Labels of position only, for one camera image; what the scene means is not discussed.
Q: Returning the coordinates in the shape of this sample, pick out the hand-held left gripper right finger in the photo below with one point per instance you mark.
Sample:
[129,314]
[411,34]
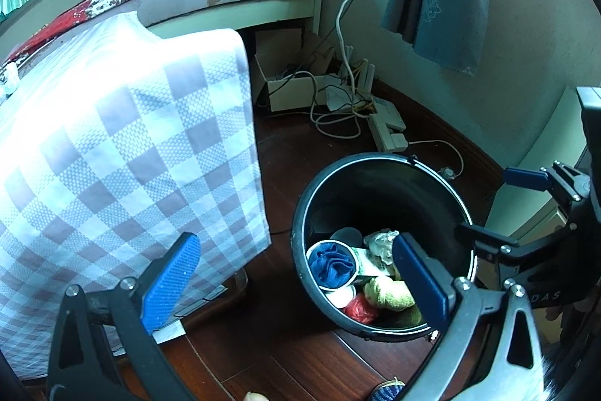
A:
[418,274]

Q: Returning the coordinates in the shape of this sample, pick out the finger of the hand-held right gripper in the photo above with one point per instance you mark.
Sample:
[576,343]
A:
[526,178]
[488,241]

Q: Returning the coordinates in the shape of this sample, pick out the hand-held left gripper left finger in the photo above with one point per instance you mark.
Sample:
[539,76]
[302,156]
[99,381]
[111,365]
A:
[171,274]

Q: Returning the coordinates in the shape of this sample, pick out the yellow wrapper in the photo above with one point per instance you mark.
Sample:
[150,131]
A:
[385,293]

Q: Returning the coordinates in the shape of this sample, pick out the beige paper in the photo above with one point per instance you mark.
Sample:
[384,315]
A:
[380,243]

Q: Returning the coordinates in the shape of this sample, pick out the red plastic bag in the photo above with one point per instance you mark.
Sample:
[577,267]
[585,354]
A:
[361,309]

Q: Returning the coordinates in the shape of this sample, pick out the small white paper cup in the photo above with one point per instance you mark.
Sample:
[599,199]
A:
[340,296]

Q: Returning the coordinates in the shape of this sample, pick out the blue cloth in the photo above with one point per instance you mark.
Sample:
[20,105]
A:
[331,267]

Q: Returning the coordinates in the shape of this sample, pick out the black trash bin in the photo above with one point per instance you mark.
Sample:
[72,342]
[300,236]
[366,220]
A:
[375,194]

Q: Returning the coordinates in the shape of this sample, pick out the red paper cup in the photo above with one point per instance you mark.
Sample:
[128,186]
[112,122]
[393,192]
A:
[315,247]

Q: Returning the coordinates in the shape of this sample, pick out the white cabinet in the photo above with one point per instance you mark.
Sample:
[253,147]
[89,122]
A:
[540,138]

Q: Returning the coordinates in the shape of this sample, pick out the dark grey round object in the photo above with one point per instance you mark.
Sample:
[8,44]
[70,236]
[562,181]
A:
[347,235]

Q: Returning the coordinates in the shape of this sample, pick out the blue knitted object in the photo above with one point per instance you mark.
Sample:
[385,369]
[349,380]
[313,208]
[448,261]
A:
[387,391]

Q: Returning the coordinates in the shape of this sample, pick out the purple checked tablecloth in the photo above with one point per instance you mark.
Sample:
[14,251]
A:
[117,147]

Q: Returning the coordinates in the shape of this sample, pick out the white router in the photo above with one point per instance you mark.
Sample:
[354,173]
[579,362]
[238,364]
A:
[364,72]

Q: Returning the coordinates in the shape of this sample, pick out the open cardboard box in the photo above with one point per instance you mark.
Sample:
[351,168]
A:
[286,95]

